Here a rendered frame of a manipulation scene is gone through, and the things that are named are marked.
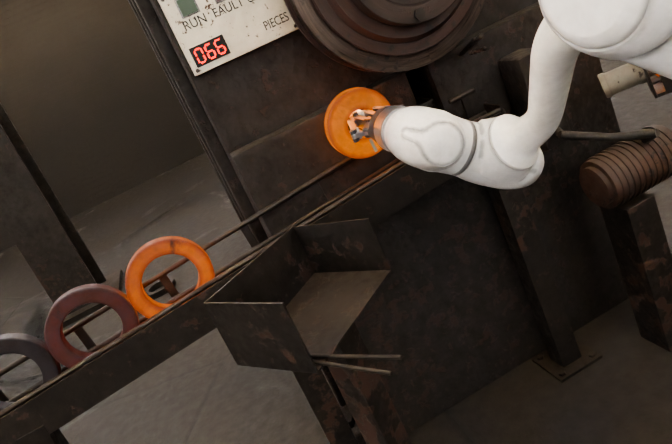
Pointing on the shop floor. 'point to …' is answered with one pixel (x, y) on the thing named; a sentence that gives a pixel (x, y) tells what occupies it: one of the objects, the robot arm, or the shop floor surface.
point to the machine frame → (595, 103)
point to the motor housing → (637, 225)
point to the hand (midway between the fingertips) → (356, 116)
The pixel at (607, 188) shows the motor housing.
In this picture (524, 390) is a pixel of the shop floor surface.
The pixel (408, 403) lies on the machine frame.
